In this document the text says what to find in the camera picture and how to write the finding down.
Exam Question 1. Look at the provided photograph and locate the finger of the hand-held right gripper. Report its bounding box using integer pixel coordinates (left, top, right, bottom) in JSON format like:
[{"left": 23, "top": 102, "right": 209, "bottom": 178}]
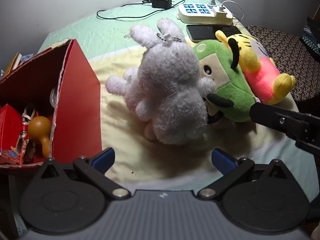
[{"left": 249, "top": 102, "right": 320, "bottom": 156}]

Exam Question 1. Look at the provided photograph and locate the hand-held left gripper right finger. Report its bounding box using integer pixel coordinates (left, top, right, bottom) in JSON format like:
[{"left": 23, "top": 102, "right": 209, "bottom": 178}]
[{"left": 197, "top": 147, "right": 295, "bottom": 201}]

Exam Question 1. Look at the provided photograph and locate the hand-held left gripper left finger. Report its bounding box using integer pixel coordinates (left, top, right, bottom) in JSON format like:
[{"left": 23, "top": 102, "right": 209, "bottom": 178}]
[{"left": 32, "top": 147, "right": 132, "bottom": 201}]

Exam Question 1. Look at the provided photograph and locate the yellow tiger plush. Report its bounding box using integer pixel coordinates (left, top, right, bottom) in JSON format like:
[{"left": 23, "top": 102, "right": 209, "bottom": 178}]
[{"left": 215, "top": 30, "right": 297, "bottom": 105}]

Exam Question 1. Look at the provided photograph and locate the green plush toy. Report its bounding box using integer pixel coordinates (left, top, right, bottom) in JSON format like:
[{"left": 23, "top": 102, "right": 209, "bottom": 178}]
[{"left": 194, "top": 39, "right": 257, "bottom": 128}]

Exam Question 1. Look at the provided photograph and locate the red cardboard box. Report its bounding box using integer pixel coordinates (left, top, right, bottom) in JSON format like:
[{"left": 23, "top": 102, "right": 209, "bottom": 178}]
[{"left": 0, "top": 39, "right": 102, "bottom": 168}]

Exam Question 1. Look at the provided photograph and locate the white bunny plush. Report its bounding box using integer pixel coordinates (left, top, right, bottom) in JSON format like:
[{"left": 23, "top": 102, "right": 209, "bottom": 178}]
[{"left": 105, "top": 17, "right": 217, "bottom": 146}]

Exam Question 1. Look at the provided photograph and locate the brown gourd toy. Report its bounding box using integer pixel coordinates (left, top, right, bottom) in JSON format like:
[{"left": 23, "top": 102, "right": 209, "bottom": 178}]
[{"left": 27, "top": 116, "right": 53, "bottom": 158}]

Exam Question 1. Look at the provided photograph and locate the red white printed packet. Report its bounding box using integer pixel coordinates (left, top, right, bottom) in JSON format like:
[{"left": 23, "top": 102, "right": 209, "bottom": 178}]
[{"left": 17, "top": 104, "right": 39, "bottom": 159}]

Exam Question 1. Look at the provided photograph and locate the dark checked bag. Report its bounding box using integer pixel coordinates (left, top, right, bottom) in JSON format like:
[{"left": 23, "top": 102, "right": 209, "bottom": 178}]
[{"left": 301, "top": 17, "right": 320, "bottom": 62}]

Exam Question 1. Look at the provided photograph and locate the small red box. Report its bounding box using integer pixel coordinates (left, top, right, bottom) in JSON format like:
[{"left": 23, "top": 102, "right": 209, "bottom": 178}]
[{"left": 0, "top": 104, "right": 25, "bottom": 166}]

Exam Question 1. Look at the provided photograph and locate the black smartphone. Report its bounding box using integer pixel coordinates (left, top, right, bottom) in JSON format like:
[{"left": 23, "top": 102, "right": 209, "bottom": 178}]
[{"left": 186, "top": 24, "right": 242, "bottom": 43}]

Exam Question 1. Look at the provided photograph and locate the white charger plug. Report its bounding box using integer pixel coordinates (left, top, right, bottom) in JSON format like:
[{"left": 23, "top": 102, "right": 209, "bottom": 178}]
[{"left": 212, "top": 6, "right": 234, "bottom": 22}]

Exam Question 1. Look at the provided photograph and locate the white power strip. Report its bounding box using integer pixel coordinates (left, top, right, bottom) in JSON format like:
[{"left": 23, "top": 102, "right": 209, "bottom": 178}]
[{"left": 177, "top": 3, "right": 234, "bottom": 25}]

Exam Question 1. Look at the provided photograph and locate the black power adapter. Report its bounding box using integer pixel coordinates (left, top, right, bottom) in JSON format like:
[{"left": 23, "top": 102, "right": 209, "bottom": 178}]
[{"left": 151, "top": 0, "right": 173, "bottom": 9}]

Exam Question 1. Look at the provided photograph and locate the thin white charger cable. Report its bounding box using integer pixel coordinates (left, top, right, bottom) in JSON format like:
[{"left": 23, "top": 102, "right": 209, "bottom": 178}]
[{"left": 221, "top": 0, "right": 246, "bottom": 23}]

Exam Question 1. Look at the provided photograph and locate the black adapter cable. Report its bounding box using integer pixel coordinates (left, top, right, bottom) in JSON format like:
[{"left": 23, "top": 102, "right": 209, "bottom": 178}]
[{"left": 96, "top": 0, "right": 186, "bottom": 21}]

